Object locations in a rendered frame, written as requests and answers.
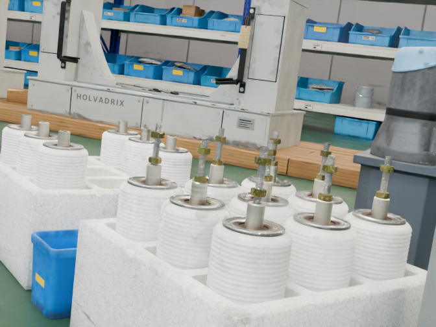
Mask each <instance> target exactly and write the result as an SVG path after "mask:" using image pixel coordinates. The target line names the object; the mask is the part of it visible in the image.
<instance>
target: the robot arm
mask: <svg viewBox="0 0 436 327"><path fill-rule="evenodd" d="M392 71H393V72H392V76H391V83H390V88H389V95H388V100H387V107H386V112H385V118H384V120H383V123H382V124H381V126H380V128H379V130H378V132H377V134H376V136H375V138H374V140H373V142H372V145H371V148H370V154H371V155H374V156H377V157H380V158H385V157H386V156H390V157H392V160H395V161H399V162H406V163H411V164H420V165H433V166H436V47H402V48H400V49H399V50H398V51H397V52H396V56H395V59H394V65H393V66H392Z"/></svg>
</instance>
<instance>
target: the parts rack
mask: <svg viewBox="0 0 436 327"><path fill-rule="evenodd" d="M358 1H376V2H386V3H404V4H414V5H433V6H436V0H358ZM251 2H252V0H245V4H244V9H243V19H242V24H241V25H244V21H245V17H246V16H247V15H248V13H249V8H250V7H251ZM247 17H248V16H247ZM7 21H18V22H25V23H37V24H42V14H39V13H32V12H18V11H11V10H8V14H7ZM101 30H104V31H111V33H110V46H109V50H108V48H107V46H106V44H105V42H104V40H103V37H102V36H101V34H100V39H101V41H102V43H103V45H104V48H105V49H106V52H107V53H114V54H119V46H120V38H121V33H122V32H123V33H129V34H141V35H147V36H159V37H166V38H178V39H185V40H197V41H203V42H215V43H227V44H233V45H238V42H239V35H240V33H237V32H225V31H217V30H204V29H191V28H184V27H172V26H164V25H151V24H144V23H131V22H124V21H112V20H104V19H102V20H101ZM398 50H399V49H397V48H390V47H377V46H370V45H357V44H350V43H337V42H324V41H317V40H304V39H303V44H302V52H307V53H319V54H325V55H337V56H349V57H355V58H367V59H374V60H385V61H392V62H394V59H395V56H396V52H397V51H398ZM4 66H5V67H13V68H18V69H26V70H31V71H38V64H37V63H32V62H22V61H19V60H8V59H5V60H4ZM112 75H113V76H114V78H115V79H116V83H121V84H130V85H135V84H141V85H144V86H152V87H155V88H163V89H166V90H170V91H179V92H183V93H192V94H197V95H205V96H210V93H212V92H213V91H215V90H216V88H210V87H205V86H199V85H190V84H181V83H176V82H168V81H163V80H153V79H144V78H139V77H130V76H124V75H116V74H112ZM293 108H295V109H300V110H308V111H313V112H322V113H327V114H335V115H344V116H348V117H357V118H362V119H371V120H376V121H383V120H384V118H385V112H386V110H382V109H377V108H370V109H366V108H357V107H354V105H349V104H340V103H339V104H326V103H317V102H311V101H303V100H298V99H295V102H294V107H293Z"/></svg>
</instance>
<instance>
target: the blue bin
mask: <svg viewBox="0 0 436 327"><path fill-rule="evenodd" d="M78 234H79V230H78V229H70V230H46V231H36V232H33V233H32V234H31V242H32V243H33V255H32V295H31V300H32V302H33V303H34V305H35V306H36V307H37V308H38V309H39V310H40V311H41V312H42V313H43V315H44V316H45V317H46V318H47V319H51V320H56V319H64V318H70V317H71V306H72V298H73V285H74V277H75V264H76V256H77V242H78Z"/></svg>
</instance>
